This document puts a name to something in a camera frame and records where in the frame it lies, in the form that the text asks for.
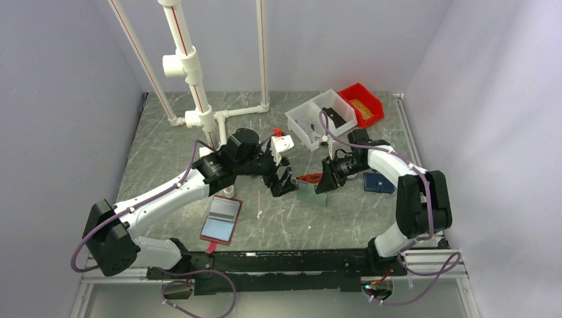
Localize yellow item in red bin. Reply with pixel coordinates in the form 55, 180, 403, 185
350, 99, 373, 121

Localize red handled adjustable wrench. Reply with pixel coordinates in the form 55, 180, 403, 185
297, 173, 323, 184

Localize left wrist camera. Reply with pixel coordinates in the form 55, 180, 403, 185
270, 129, 294, 166

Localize black part in bin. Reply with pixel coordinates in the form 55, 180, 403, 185
322, 107, 346, 129

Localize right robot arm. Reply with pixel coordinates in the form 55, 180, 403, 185
315, 129, 453, 275

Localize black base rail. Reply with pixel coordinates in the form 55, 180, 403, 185
146, 248, 406, 295

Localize red card holder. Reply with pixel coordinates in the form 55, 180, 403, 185
199, 195, 243, 246

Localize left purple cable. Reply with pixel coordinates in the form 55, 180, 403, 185
70, 139, 216, 274

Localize grey parts in bin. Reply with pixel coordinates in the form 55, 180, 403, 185
296, 119, 321, 143

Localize white divided bin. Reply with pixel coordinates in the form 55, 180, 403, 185
285, 89, 357, 152

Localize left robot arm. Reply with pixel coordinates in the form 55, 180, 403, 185
79, 128, 298, 278

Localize purple cable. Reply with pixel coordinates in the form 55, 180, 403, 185
70, 139, 216, 274
318, 110, 462, 307

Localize red plastic bin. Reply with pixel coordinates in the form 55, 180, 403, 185
338, 83, 384, 129

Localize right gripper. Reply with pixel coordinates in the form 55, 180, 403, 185
315, 154, 368, 194

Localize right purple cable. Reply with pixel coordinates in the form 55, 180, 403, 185
318, 110, 462, 307

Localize navy blue card holder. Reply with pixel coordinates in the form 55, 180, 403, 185
363, 172, 395, 194

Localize white pvc pipe frame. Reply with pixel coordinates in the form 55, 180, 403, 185
107, 0, 272, 199

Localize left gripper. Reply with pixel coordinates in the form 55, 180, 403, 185
235, 145, 299, 195

